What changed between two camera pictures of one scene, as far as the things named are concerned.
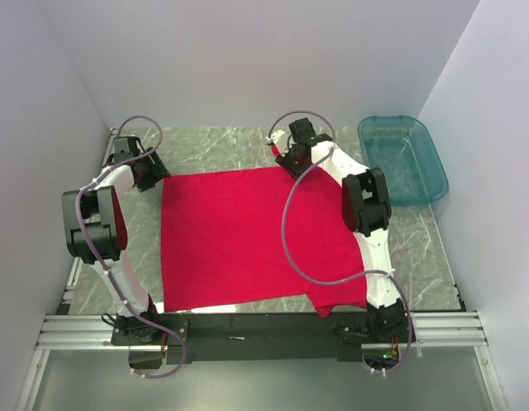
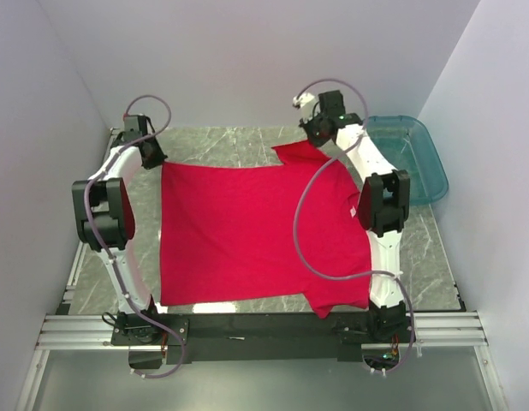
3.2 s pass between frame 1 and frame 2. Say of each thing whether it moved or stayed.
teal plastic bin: stayed
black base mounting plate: stayed
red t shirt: stayed
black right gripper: moved
